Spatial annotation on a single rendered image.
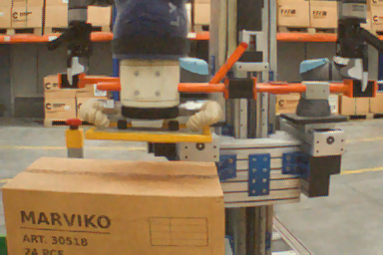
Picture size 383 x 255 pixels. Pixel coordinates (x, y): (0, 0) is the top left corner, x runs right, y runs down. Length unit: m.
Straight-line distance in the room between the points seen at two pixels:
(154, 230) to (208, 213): 0.15
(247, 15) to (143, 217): 1.08
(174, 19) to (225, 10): 0.83
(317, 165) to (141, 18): 0.99
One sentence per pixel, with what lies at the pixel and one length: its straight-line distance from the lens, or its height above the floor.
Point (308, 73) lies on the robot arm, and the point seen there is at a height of 1.21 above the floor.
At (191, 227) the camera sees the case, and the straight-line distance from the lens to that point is 1.28.
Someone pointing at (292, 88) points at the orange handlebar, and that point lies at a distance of 1.41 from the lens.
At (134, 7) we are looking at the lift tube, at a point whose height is 1.42.
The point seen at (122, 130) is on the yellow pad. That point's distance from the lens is 1.31.
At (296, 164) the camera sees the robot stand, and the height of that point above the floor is 0.86.
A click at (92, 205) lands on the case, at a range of 1.29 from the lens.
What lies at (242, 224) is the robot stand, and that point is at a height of 0.55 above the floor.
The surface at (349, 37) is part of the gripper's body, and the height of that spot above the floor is 1.34.
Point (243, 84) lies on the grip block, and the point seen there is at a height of 1.21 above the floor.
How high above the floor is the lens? 1.30
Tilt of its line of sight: 3 degrees down
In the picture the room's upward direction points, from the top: straight up
